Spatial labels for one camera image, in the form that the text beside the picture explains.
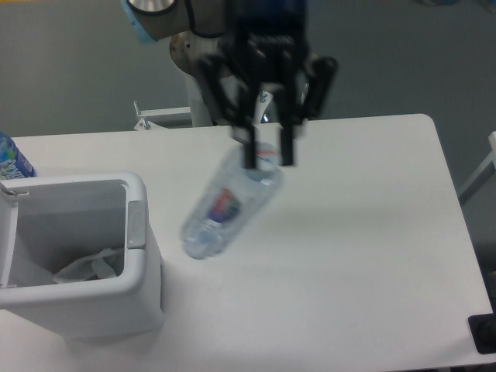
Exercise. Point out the blue labelled bottle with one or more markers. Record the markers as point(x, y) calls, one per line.
point(14, 165)

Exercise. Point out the black clamp at table edge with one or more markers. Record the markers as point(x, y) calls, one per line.
point(482, 328)

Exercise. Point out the white pedestal foot left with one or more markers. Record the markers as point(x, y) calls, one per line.
point(165, 118)

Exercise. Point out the white open trash can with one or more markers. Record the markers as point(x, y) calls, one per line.
point(49, 222)

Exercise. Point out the crushed clear plastic bottle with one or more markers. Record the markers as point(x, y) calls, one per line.
point(232, 198)

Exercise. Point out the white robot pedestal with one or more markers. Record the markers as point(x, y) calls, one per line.
point(185, 48)

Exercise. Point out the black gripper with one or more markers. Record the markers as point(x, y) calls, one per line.
point(266, 45)

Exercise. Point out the white frame at right edge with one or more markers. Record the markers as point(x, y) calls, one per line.
point(482, 173)

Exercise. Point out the clear white plastic wrapper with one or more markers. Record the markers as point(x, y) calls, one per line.
point(106, 264)

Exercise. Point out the white pedestal foot middle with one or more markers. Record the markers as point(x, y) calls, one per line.
point(265, 109)

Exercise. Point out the white pedestal foot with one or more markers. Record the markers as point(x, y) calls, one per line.
point(165, 118)
point(265, 109)

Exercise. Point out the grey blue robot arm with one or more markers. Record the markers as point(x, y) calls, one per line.
point(158, 20)

